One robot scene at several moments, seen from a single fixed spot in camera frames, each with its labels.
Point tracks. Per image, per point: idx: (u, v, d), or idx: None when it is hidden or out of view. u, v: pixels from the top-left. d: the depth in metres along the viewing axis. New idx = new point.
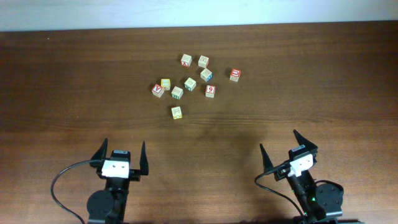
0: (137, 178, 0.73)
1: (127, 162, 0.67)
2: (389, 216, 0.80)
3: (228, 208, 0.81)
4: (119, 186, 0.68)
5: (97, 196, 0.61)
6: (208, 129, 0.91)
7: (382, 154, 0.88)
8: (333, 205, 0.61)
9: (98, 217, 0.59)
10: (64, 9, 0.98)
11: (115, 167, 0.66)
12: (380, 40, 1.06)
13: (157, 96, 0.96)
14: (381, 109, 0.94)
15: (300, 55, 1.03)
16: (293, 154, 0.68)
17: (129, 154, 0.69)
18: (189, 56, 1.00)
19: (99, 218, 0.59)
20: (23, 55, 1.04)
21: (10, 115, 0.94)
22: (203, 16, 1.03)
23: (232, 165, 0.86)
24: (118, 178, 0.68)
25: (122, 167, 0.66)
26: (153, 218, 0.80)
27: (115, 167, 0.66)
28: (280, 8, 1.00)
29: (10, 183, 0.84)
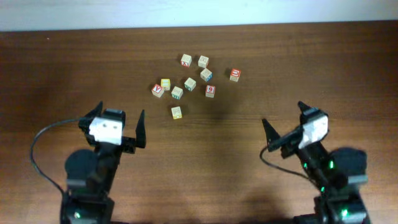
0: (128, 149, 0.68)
1: (120, 122, 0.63)
2: (388, 215, 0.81)
3: (227, 208, 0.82)
4: (109, 151, 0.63)
5: (79, 155, 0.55)
6: (209, 129, 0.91)
7: (382, 154, 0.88)
8: (354, 169, 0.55)
9: (78, 178, 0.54)
10: (63, 9, 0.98)
11: (106, 127, 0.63)
12: (381, 40, 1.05)
13: (157, 96, 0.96)
14: (381, 109, 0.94)
15: (300, 54, 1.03)
16: (306, 117, 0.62)
17: (122, 114, 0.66)
18: (189, 56, 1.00)
19: (79, 179, 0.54)
20: (22, 54, 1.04)
21: (10, 116, 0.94)
22: (203, 16, 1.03)
23: (232, 165, 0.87)
24: (110, 144, 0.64)
25: (113, 127, 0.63)
26: (154, 218, 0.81)
27: (106, 126, 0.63)
28: (281, 8, 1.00)
29: (11, 183, 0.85)
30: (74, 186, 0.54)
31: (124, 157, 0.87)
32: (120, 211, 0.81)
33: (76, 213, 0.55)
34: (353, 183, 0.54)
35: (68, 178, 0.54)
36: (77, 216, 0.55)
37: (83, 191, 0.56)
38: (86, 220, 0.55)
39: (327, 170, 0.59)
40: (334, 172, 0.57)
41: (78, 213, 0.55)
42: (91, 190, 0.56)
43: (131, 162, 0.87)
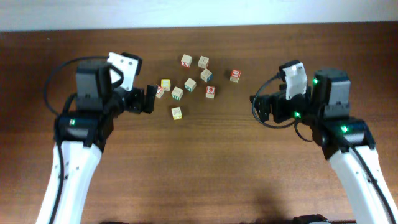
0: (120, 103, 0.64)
1: (136, 60, 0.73)
2: None
3: (228, 209, 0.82)
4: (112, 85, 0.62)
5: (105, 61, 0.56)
6: (209, 129, 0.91)
7: (382, 155, 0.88)
8: (339, 76, 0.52)
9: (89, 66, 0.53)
10: (63, 9, 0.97)
11: (123, 63, 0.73)
12: (381, 40, 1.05)
13: (157, 96, 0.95)
14: (382, 110, 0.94)
15: (300, 55, 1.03)
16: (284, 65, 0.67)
17: (141, 60, 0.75)
18: (189, 56, 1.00)
19: (90, 66, 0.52)
20: (22, 55, 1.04)
21: (9, 116, 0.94)
22: (203, 17, 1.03)
23: (232, 166, 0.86)
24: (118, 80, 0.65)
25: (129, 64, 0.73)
26: (154, 219, 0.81)
27: (123, 62, 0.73)
28: (281, 8, 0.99)
29: (10, 184, 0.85)
30: (83, 93, 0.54)
31: (124, 158, 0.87)
32: (121, 212, 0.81)
33: (72, 119, 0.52)
34: (336, 92, 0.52)
35: (79, 66, 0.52)
36: (73, 122, 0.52)
37: (83, 91, 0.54)
38: (83, 131, 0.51)
39: (313, 95, 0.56)
40: (321, 88, 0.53)
41: (74, 120, 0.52)
42: (99, 96, 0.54)
43: (131, 162, 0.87)
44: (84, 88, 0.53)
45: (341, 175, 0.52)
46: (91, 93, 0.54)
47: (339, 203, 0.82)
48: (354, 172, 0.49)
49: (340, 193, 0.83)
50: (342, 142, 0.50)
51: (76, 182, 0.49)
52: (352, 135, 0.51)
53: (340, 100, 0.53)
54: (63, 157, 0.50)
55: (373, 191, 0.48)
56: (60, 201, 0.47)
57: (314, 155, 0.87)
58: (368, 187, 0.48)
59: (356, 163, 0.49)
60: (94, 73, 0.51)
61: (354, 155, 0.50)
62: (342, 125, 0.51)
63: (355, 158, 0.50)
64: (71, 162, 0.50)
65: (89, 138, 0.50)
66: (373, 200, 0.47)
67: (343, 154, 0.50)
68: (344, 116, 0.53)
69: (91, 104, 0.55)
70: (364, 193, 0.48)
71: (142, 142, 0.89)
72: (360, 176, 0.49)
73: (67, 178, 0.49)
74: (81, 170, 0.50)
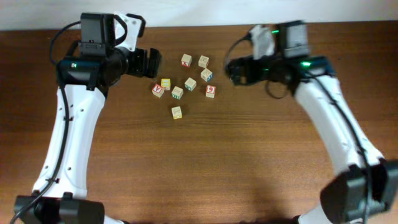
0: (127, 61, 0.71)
1: (140, 18, 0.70)
2: (388, 216, 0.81)
3: (228, 208, 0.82)
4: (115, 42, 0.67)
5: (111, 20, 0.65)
6: (209, 129, 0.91)
7: (383, 154, 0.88)
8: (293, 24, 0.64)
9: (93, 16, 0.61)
10: (63, 9, 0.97)
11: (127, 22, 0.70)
12: (381, 40, 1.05)
13: (157, 96, 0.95)
14: (382, 110, 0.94)
15: None
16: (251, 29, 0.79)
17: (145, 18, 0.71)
18: (189, 56, 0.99)
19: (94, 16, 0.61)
20: (21, 54, 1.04)
21: (9, 116, 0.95)
22: (203, 16, 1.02)
23: (232, 165, 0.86)
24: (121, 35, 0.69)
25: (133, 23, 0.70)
26: (154, 218, 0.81)
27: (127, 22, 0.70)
28: (281, 8, 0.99)
29: (11, 183, 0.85)
30: (96, 40, 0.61)
31: (125, 157, 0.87)
32: (120, 211, 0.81)
33: (73, 63, 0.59)
34: (294, 35, 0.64)
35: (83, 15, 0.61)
36: (74, 66, 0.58)
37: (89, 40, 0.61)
38: (84, 73, 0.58)
39: (275, 46, 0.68)
40: (280, 37, 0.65)
41: (75, 63, 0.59)
42: (101, 43, 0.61)
43: (131, 162, 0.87)
44: (89, 34, 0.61)
45: (309, 106, 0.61)
46: (94, 38, 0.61)
47: None
48: (316, 97, 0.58)
49: None
50: (305, 74, 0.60)
51: (79, 122, 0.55)
52: (313, 68, 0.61)
53: (298, 42, 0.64)
54: (68, 99, 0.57)
55: (335, 111, 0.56)
56: (69, 135, 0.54)
57: (314, 154, 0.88)
58: (331, 109, 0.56)
59: (317, 90, 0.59)
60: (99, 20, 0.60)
61: (314, 84, 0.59)
62: (305, 61, 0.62)
63: (316, 85, 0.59)
64: (76, 104, 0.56)
65: (91, 81, 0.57)
66: (336, 117, 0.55)
67: (306, 85, 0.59)
68: (306, 55, 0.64)
69: (95, 51, 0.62)
70: (328, 113, 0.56)
71: (142, 141, 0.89)
72: (323, 99, 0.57)
73: (73, 119, 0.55)
74: (86, 112, 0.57)
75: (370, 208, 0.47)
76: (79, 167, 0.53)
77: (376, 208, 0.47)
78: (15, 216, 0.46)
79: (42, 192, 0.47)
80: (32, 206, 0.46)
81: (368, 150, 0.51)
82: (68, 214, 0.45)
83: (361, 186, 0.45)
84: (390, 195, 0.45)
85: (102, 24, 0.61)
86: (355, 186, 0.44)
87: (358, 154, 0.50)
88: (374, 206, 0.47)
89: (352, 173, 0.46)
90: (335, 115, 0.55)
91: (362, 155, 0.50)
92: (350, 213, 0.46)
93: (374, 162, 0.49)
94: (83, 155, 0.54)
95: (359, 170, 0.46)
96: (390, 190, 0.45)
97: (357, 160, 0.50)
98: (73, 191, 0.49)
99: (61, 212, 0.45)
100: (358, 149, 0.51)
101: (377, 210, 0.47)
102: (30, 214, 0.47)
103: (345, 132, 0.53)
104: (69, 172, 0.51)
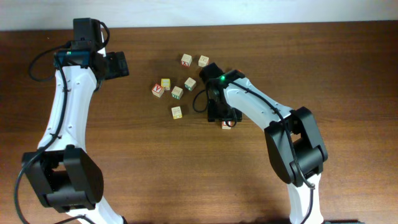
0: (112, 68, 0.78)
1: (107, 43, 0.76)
2: (389, 216, 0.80)
3: (228, 208, 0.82)
4: (102, 46, 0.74)
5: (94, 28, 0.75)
6: (208, 128, 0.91)
7: (382, 154, 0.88)
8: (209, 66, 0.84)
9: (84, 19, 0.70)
10: (63, 9, 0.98)
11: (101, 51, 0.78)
12: (380, 40, 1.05)
13: (157, 96, 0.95)
14: (382, 109, 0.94)
15: (300, 54, 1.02)
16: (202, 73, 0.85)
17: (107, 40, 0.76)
18: (189, 56, 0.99)
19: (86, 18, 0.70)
20: (20, 53, 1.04)
21: (9, 116, 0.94)
22: (203, 16, 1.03)
23: (232, 165, 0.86)
24: (102, 47, 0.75)
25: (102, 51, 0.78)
26: (153, 218, 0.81)
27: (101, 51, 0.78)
28: (280, 7, 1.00)
29: (11, 183, 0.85)
30: (87, 38, 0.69)
31: (124, 157, 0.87)
32: (120, 212, 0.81)
33: (68, 51, 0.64)
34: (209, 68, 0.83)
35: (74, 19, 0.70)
36: (69, 53, 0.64)
37: (80, 38, 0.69)
38: (78, 60, 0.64)
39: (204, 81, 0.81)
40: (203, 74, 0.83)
41: (69, 51, 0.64)
42: (91, 38, 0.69)
43: (130, 162, 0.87)
44: (79, 33, 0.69)
45: (237, 104, 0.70)
46: (84, 37, 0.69)
47: (339, 202, 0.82)
48: (236, 93, 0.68)
49: (340, 192, 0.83)
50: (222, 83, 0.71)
51: (77, 93, 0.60)
52: (231, 79, 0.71)
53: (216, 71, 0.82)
54: (66, 76, 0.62)
55: (250, 96, 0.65)
56: (68, 103, 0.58)
57: None
58: (246, 96, 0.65)
59: (235, 88, 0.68)
60: (91, 20, 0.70)
61: (232, 84, 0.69)
62: (222, 76, 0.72)
63: (234, 86, 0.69)
64: (73, 79, 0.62)
65: (84, 62, 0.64)
66: (251, 101, 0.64)
67: (226, 89, 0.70)
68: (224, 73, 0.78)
69: (86, 45, 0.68)
70: (245, 99, 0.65)
71: (142, 140, 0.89)
72: (240, 91, 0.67)
73: (71, 89, 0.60)
74: (81, 84, 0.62)
75: (305, 156, 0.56)
76: (79, 128, 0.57)
77: (311, 155, 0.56)
78: (22, 170, 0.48)
79: (46, 145, 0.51)
80: (37, 160, 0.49)
81: (281, 109, 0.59)
82: (72, 163, 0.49)
83: (285, 135, 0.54)
84: (313, 138, 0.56)
85: (92, 25, 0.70)
86: (280, 137, 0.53)
87: (274, 114, 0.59)
88: (307, 154, 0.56)
89: (275, 127, 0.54)
90: (251, 98, 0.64)
91: (277, 114, 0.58)
92: (293, 165, 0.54)
93: (288, 115, 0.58)
94: (81, 119, 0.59)
95: (278, 124, 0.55)
96: (309, 132, 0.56)
97: (275, 119, 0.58)
98: (75, 144, 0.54)
99: (64, 162, 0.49)
100: (273, 111, 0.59)
101: (313, 158, 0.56)
102: (36, 168, 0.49)
103: (260, 104, 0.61)
104: (71, 130, 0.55)
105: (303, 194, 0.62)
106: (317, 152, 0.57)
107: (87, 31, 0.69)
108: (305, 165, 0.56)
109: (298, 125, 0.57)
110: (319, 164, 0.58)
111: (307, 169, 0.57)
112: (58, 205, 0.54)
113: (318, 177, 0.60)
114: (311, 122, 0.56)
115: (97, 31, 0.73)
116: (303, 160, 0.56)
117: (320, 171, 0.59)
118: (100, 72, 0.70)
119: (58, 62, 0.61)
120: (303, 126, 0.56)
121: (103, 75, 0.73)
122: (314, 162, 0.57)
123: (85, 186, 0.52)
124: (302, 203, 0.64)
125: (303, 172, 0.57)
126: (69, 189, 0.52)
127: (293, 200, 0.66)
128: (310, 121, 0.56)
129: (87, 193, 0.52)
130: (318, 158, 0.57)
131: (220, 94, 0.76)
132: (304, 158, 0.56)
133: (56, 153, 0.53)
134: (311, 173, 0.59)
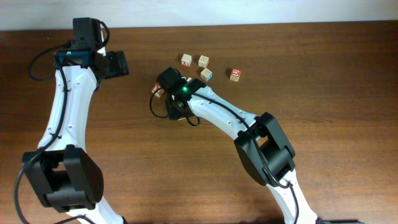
0: (112, 67, 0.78)
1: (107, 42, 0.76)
2: (389, 216, 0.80)
3: (228, 208, 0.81)
4: (101, 46, 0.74)
5: None
6: (208, 129, 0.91)
7: (382, 154, 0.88)
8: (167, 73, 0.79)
9: (83, 19, 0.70)
10: (63, 9, 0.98)
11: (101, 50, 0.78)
12: (380, 40, 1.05)
13: (157, 96, 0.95)
14: (382, 109, 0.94)
15: (300, 54, 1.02)
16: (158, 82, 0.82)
17: (107, 40, 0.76)
18: (189, 56, 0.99)
19: (84, 18, 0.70)
20: (20, 53, 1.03)
21: (9, 116, 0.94)
22: (203, 15, 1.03)
23: (232, 165, 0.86)
24: (102, 46, 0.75)
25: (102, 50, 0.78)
26: (153, 218, 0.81)
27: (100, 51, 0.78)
28: (280, 7, 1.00)
29: (11, 183, 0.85)
30: (87, 38, 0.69)
31: (124, 157, 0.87)
32: (120, 212, 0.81)
33: (68, 51, 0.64)
34: (165, 76, 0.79)
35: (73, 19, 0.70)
36: (69, 53, 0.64)
37: (80, 38, 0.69)
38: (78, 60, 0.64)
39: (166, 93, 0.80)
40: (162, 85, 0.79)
41: (69, 52, 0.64)
42: (91, 38, 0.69)
43: (130, 162, 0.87)
44: (79, 33, 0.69)
45: (201, 114, 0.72)
46: (84, 37, 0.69)
47: (339, 202, 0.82)
48: (200, 104, 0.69)
49: (340, 192, 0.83)
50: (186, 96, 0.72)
51: (77, 93, 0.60)
52: (193, 88, 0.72)
53: (176, 80, 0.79)
54: (66, 76, 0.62)
55: (214, 106, 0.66)
56: (68, 103, 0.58)
57: (314, 154, 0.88)
58: (211, 106, 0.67)
59: (198, 99, 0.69)
60: (89, 19, 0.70)
61: (195, 96, 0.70)
62: (184, 86, 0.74)
63: (196, 97, 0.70)
64: (73, 79, 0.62)
65: (84, 62, 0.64)
66: (215, 111, 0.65)
67: (189, 102, 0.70)
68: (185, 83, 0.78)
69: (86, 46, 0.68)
70: (211, 110, 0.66)
71: (142, 140, 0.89)
72: (204, 101, 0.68)
73: (71, 90, 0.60)
74: (81, 84, 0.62)
75: (274, 158, 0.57)
76: (79, 128, 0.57)
77: (279, 155, 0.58)
78: (22, 170, 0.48)
79: (46, 145, 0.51)
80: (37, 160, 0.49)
81: (245, 117, 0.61)
82: (73, 164, 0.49)
83: (252, 144, 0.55)
84: (280, 140, 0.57)
85: (91, 24, 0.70)
86: (248, 147, 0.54)
87: (240, 124, 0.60)
88: (276, 155, 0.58)
89: (242, 137, 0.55)
90: (216, 109, 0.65)
91: (243, 123, 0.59)
92: (263, 170, 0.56)
93: (253, 122, 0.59)
94: (81, 119, 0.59)
95: (245, 134, 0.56)
96: (275, 135, 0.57)
97: (242, 129, 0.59)
98: (75, 144, 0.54)
99: (65, 162, 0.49)
100: (239, 119, 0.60)
101: (282, 158, 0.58)
102: (36, 168, 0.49)
103: (225, 115, 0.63)
104: (71, 130, 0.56)
105: (285, 194, 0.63)
106: (285, 152, 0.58)
107: (87, 31, 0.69)
108: (274, 166, 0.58)
109: (263, 129, 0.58)
110: (290, 162, 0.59)
111: (277, 169, 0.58)
112: (58, 205, 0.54)
113: (292, 173, 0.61)
114: (275, 127, 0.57)
115: (97, 31, 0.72)
116: (272, 163, 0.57)
117: (293, 167, 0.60)
118: (100, 71, 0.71)
119: (58, 63, 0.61)
120: (268, 131, 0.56)
121: (103, 74, 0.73)
122: (284, 161, 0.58)
123: (85, 187, 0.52)
124: (286, 202, 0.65)
125: (275, 173, 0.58)
126: (69, 189, 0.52)
127: (279, 201, 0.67)
128: (273, 125, 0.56)
129: (87, 192, 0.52)
130: (286, 157, 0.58)
131: (185, 106, 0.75)
132: (273, 160, 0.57)
133: (56, 153, 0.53)
134: (285, 170, 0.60)
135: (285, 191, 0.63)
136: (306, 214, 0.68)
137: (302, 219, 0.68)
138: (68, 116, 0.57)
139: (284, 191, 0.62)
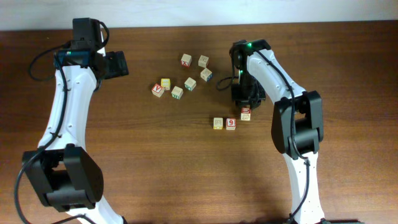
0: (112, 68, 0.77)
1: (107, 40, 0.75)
2: (389, 216, 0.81)
3: (228, 208, 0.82)
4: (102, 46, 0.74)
5: None
6: (208, 129, 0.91)
7: (383, 154, 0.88)
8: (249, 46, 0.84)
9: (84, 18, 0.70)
10: (63, 9, 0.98)
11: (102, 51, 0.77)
12: (380, 40, 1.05)
13: (157, 96, 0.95)
14: (382, 109, 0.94)
15: (300, 54, 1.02)
16: None
17: (107, 39, 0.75)
18: (189, 56, 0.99)
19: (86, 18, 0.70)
20: (20, 53, 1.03)
21: (8, 116, 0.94)
22: (203, 16, 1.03)
23: (233, 165, 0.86)
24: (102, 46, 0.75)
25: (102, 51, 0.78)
26: (153, 218, 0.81)
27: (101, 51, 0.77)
28: (280, 7, 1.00)
29: (11, 183, 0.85)
30: (87, 38, 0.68)
31: (124, 157, 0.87)
32: (121, 211, 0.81)
33: (68, 51, 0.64)
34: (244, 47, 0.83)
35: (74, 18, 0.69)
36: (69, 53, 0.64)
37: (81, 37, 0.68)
38: (78, 60, 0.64)
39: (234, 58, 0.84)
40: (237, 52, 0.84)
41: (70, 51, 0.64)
42: (92, 38, 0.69)
43: (130, 161, 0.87)
44: (79, 33, 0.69)
45: (253, 73, 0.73)
46: (85, 37, 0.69)
47: (339, 202, 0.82)
48: (258, 62, 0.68)
49: (340, 192, 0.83)
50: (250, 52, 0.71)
51: (77, 93, 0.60)
52: (255, 47, 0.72)
53: None
54: (66, 76, 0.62)
55: (270, 68, 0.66)
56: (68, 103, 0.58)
57: None
58: (267, 68, 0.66)
59: (259, 58, 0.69)
60: (91, 19, 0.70)
61: (257, 55, 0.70)
62: (249, 43, 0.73)
63: (258, 56, 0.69)
64: (73, 78, 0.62)
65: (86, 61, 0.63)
66: (269, 73, 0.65)
67: (250, 56, 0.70)
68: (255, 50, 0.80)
69: (86, 46, 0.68)
70: (266, 71, 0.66)
71: (142, 141, 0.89)
72: (262, 62, 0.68)
73: (71, 89, 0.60)
74: (81, 84, 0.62)
75: (303, 133, 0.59)
76: (79, 127, 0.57)
77: (308, 133, 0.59)
78: (22, 169, 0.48)
79: (46, 145, 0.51)
80: (37, 158, 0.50)
81: (295, 88, 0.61)
82: (72, 162, 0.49)
83: (290, 111, 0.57)
84: (315, 119, 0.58)
85: (92, 23, 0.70)
86: (283, 111, 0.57)
87: (287, 92, 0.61)
88: (304, 130, 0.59)
89: (283, 102, 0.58)
90: (270, 71, 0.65)
91: (289, 91, 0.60)
92: (288, 139, 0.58)
93: (299, 95, 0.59)
94: (81, 119, 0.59)
95: (286, 100, 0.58)
96: (313, 114, 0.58)
97: (286, 96, 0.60)
98: (74, 143, 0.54)
99: (65, 160, 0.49)
100: (288, 88, 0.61)
101: (310, 137, 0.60)
102: (35, 168, 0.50)
103: (277, 79, 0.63)
104: (71, 130, 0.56)
105: (300, 172, 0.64)
106: (314, 132, 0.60)
107: (89, 30, 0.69)
108: (299, 140, 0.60)
109: (305, 106, 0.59)
110: (316, 143, 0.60)
111: (300, 144, 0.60)
112: (58, 205, 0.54)
113: (314, 154, 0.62)
114: (318, 105, 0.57)
115: (97, 32, 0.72)
116: (299, 137, 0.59)
117: (316, 150, 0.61)
118: (100, 72, 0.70)
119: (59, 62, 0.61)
120: (309, 107, 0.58)
121: (103, 75, 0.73)
122: (310, 140, 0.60)
123: (86, 186, 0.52)
124: (299, 183, 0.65)
125: (298, 147, 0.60)
126: (69, 188, 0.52)
127: (291, 182, 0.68)
128: (317, 104, 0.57)
129: (86, 191, 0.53)
130: (314, 137, 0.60)
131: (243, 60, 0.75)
132: (300, 134, 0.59)
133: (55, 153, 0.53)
134: (308, 150, 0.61)
135: (300, 170, 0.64)
136: (309, 210, 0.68)
137: (305, 214, 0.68)
138: (68, 116, 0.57)
139: (300, 170, 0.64)
